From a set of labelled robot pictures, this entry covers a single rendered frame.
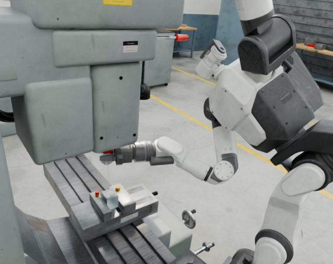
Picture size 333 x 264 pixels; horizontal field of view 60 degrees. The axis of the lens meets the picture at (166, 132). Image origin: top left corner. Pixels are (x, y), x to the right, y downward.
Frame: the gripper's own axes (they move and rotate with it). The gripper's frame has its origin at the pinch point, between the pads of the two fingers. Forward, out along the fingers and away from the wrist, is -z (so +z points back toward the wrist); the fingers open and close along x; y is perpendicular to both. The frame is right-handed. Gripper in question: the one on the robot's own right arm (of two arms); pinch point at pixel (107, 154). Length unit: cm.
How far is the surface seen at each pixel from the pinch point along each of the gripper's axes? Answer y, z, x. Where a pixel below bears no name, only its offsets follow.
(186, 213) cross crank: 58, 48, -21
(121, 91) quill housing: -29.2, 4.4, 9.2
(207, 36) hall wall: 78, 426, -867
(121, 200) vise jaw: 20.6, 5.4, 4.2
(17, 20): -51, -22, 20
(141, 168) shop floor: 124, 52, -168
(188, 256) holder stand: 11.9, 20.2, 43.6
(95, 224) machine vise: 24.5, -6.1, 11.9
